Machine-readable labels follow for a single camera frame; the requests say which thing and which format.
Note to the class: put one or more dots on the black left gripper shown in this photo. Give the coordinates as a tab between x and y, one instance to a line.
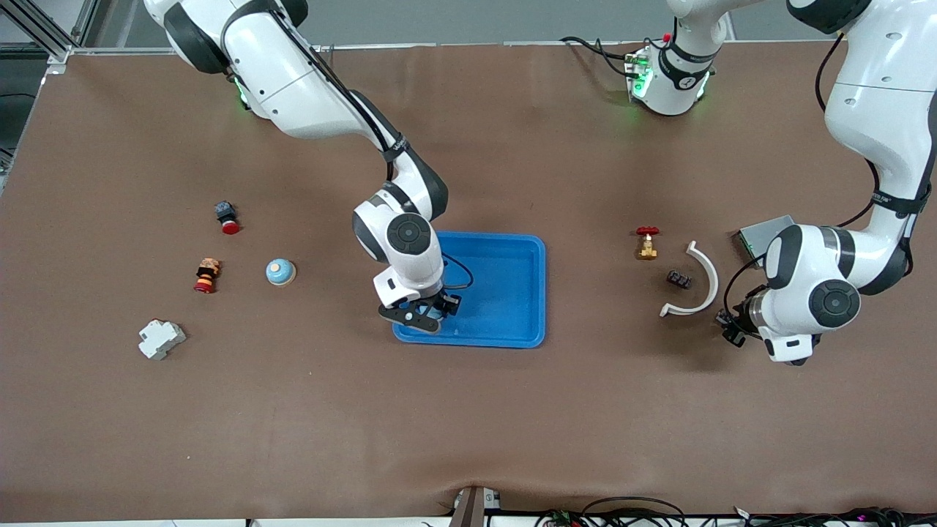
740	322

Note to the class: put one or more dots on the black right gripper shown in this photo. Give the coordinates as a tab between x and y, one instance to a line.
444	301

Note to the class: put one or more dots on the light blue desk bell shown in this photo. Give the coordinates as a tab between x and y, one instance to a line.
435	315
280	272

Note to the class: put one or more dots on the black terminal block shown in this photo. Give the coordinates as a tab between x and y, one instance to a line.
678	279

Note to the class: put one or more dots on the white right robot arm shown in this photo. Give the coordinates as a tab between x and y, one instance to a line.
293	80

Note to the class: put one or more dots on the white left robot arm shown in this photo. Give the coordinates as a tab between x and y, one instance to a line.
878	110

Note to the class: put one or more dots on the blue plastic tray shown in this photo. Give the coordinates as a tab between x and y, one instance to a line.
498	307

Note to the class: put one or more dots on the white curved plastic strip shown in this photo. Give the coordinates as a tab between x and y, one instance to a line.
711	282

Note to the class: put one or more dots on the grey metal box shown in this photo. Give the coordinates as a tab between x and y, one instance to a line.
761	233

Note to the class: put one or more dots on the brown table mat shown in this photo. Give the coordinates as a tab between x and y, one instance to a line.
468	424

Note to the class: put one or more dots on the red button with dark body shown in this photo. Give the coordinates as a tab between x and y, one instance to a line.
228	218

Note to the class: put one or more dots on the red orange black push button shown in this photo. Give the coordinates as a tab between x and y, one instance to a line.
206	277

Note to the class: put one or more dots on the white plastic circuit breaker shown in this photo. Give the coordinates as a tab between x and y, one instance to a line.
161	339

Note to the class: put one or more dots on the metal table edge bracket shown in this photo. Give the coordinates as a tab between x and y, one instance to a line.
472	509

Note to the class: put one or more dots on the aluminium frame profile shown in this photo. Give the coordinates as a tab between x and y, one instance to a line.
58	55

